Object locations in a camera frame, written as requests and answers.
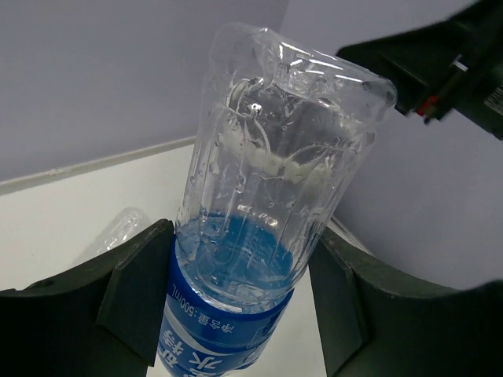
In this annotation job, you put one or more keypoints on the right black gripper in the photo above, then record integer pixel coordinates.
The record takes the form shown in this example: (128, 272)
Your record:
(455, 64)

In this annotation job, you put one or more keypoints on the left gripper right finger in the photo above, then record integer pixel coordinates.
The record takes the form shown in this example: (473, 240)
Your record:
(375, 320)

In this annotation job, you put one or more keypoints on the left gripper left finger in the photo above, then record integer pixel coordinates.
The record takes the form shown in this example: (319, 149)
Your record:
(100, 318)

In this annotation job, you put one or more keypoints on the blue label clear bottle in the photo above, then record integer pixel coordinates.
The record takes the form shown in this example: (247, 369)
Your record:
(283, 130)

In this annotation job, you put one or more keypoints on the clear bottle far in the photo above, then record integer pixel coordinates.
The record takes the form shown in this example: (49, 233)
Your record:
(125, 225)

